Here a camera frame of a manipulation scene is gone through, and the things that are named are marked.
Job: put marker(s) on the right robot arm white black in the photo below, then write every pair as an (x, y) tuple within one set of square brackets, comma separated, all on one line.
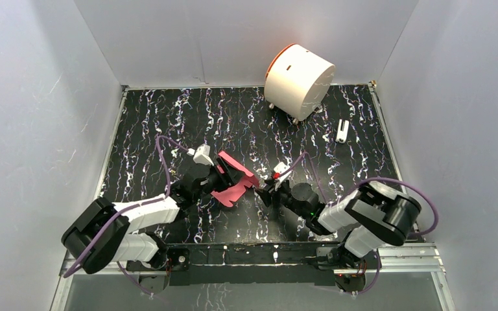
[(380, 215)]

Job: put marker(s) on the pink paper box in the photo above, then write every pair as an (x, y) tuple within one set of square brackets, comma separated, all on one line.
[(239, 180)]

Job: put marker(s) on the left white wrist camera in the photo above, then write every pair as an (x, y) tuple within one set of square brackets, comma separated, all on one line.
[(200, 155)]

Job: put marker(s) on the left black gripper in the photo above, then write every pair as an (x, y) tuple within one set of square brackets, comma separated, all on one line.
[(214, 176)]

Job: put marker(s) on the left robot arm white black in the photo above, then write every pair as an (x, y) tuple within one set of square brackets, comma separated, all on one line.
[(109, 232)]

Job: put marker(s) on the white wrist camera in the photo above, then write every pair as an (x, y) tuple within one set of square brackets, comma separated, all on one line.
[(200, 155), (280, 173)]

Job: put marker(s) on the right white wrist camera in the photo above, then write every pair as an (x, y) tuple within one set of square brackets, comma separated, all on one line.
[(280, 173)]

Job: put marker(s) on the small white plastic clip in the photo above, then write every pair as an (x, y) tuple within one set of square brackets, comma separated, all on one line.
[(342, 131)]

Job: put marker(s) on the white cylindrical container orange rim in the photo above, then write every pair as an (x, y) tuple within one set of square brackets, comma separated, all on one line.
[(297, 80)]

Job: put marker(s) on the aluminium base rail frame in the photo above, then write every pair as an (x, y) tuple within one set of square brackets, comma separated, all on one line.
[(271, 276)]

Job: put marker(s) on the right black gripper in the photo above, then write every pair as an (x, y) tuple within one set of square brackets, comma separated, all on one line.
[(264, 193)]

